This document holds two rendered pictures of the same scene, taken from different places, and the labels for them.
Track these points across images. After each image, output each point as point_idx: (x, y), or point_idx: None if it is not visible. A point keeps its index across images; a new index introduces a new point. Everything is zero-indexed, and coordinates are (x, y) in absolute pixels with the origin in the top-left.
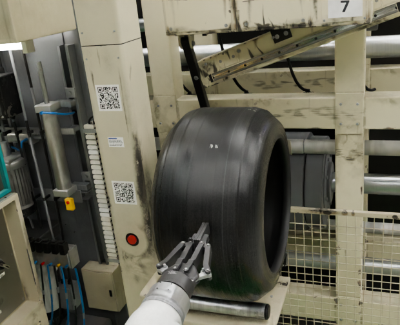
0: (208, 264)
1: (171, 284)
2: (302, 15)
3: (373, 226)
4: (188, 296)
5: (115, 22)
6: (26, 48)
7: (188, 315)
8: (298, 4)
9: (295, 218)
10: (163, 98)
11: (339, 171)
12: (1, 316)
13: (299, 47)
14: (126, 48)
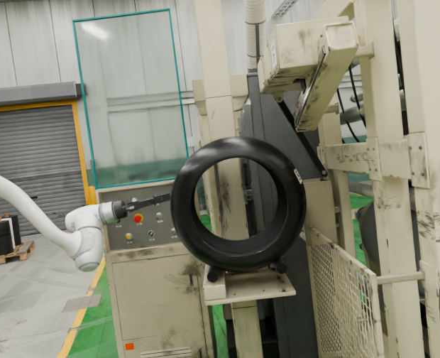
0: (135, 204)
1: (110, 202)
2: (270, 69)
3: (348, 270)
4: (114, 212)
5: (204, 87)
6: None
7: None
8: (269, 62)
9: (326, 249)
10: (321, 145)
11: (376, 219)
12: (176, 239)
13: (306, 95)
14: (211, 101)
